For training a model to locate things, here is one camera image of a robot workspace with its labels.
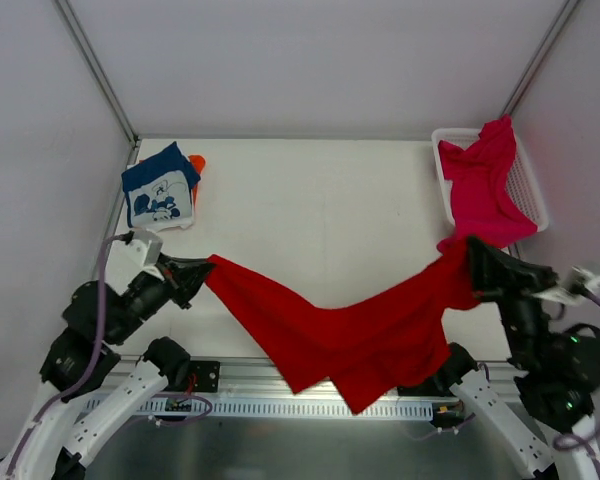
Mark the aluminium mounting rail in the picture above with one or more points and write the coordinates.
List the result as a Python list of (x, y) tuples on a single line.
[(258, 378)]

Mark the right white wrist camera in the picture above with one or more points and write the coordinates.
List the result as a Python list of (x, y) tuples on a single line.
[(573, 289)]

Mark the folded orange t shirt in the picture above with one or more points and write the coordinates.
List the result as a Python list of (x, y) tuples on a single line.
[(199, 163)]

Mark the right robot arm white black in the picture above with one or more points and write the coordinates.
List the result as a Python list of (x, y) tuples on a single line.
[(559, 371)]

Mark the white slotted cable duct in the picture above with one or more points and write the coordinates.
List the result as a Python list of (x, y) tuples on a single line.
[(299, 408)]

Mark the white plastic basket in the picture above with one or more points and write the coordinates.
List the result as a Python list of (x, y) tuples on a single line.
[(522, 186)]

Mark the folded blue printed t shirt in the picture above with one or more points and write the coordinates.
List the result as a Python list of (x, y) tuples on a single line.
[(159, 188)]

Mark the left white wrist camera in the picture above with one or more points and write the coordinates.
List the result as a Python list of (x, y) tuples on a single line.
[(142, 246)]

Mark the magenta pink t shirt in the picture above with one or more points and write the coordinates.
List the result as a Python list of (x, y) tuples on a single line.
[(480, 204)]

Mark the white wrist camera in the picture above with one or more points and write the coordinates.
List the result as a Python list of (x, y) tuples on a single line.
[(573, 289), (142, 246)]

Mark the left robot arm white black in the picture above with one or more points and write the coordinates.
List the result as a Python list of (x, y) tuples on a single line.
[(57, 441)]

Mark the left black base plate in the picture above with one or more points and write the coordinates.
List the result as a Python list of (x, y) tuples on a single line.
[(202, 376)]

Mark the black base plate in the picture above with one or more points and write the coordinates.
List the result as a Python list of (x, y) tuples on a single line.
[(202, 376), (428, 388)]

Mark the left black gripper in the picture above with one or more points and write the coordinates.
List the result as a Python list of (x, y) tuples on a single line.
[(174, 283)]

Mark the red t shirt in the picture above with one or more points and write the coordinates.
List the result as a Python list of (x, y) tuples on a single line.
[(395, 338)]

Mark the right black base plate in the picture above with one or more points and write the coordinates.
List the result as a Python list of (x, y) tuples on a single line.
[(428, 388)]

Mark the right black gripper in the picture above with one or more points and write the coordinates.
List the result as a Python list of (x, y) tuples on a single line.
[(503, 284)]

